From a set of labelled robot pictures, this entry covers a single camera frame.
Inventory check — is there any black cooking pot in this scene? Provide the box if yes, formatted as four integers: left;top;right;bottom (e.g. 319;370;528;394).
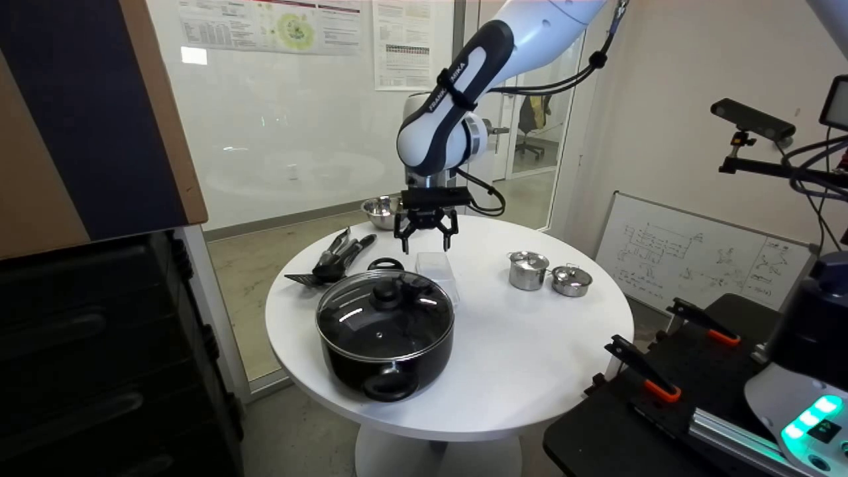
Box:
315;257;456;403

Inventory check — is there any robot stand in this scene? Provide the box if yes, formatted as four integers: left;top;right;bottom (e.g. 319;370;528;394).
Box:
543;293;848;477

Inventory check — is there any black spatula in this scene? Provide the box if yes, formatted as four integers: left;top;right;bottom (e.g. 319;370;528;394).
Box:
285;227;352;288

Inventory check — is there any steel bowl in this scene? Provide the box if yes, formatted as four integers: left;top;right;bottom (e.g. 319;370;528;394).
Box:
361;196;405;231

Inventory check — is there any black cable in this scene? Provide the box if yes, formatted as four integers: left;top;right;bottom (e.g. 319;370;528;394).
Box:
780;136;848;256

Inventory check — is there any black clamp with orange tip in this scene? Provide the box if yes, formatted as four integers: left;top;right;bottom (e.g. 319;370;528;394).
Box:
666;297;741;347
604;335;682;403

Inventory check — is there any black serving spoon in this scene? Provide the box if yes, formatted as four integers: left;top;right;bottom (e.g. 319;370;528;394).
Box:
312;233;378;282

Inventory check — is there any black screen device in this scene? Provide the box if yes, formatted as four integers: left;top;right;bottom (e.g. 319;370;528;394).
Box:
819;74;848;133

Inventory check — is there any short small steel pot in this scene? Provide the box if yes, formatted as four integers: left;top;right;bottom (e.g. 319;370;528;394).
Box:
550;264;594;297

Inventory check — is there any tall small steel pot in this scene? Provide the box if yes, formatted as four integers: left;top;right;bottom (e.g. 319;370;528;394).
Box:
507;250;551;292

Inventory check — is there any narrow wall poster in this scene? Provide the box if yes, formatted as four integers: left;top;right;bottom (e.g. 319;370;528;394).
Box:
372;0;435;92

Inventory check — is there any wide wall poster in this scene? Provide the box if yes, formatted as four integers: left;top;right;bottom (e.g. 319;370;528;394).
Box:
178;0;364;56

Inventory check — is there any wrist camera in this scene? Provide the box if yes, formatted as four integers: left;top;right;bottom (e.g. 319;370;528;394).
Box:
400;187;473;209

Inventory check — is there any glass pot lid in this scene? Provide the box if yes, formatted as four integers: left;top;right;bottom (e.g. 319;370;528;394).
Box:
317;268;455;362

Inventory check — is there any brown and blue board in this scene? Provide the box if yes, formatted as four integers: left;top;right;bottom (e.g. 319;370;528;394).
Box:
0;0;209;261

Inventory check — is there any black cabinet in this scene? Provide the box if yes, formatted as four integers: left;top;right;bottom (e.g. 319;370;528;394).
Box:
0;229;245;477

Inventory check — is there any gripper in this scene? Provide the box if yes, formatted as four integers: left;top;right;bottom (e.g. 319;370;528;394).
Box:
394;205;460;255

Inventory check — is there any office chair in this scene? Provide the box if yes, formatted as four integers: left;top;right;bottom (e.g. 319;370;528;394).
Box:
516;95;553;160

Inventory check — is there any camera on mount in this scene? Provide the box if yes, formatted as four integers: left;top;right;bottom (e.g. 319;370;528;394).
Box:
710;98;848;199

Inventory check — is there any clear plastic container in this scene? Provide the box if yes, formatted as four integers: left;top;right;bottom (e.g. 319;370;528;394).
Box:
415;252;460;307

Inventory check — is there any whiteboard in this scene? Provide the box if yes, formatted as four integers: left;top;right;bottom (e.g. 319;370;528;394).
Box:
595;191;813;316

